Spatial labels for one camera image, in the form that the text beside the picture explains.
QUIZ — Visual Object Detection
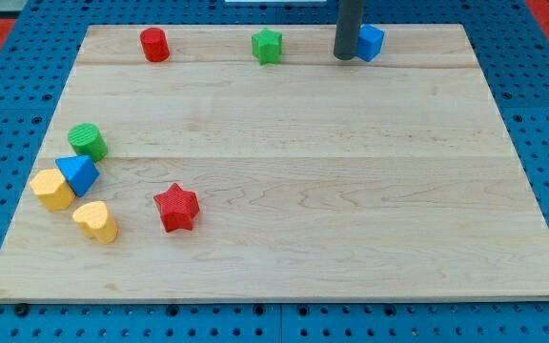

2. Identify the red cylinder block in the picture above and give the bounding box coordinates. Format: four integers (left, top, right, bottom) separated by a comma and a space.
139, 28, 170, 62

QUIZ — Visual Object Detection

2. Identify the yellow hexagon block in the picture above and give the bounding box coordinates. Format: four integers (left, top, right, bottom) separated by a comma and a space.
30, 169, 75, 212

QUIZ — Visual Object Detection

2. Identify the blue cube block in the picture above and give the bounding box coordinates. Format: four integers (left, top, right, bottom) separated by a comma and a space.
356, 25, 385, 62

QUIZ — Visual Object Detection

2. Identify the red star block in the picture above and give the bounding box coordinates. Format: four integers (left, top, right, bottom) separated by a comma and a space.
153, 183, 200, 232

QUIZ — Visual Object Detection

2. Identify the green star block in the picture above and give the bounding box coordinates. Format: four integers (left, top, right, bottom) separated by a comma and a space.
252, 28, 282, 65

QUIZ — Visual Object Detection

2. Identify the green cylinder block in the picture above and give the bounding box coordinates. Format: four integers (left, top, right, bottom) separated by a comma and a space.
68, 123, 108, 162

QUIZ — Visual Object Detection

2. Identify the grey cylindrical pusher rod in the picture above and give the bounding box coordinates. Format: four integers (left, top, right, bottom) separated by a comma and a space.
333, 0, 365, 61

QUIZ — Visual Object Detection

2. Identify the blue triangle block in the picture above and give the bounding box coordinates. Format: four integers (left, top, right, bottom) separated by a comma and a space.
55, 155, 99, 197

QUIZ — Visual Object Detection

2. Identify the wooden board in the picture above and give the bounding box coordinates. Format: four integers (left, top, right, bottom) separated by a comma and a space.
0, 24, 549, 304

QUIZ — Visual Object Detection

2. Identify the yellow heart block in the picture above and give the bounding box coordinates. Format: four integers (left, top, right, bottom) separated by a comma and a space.
71, 201, 118, 244

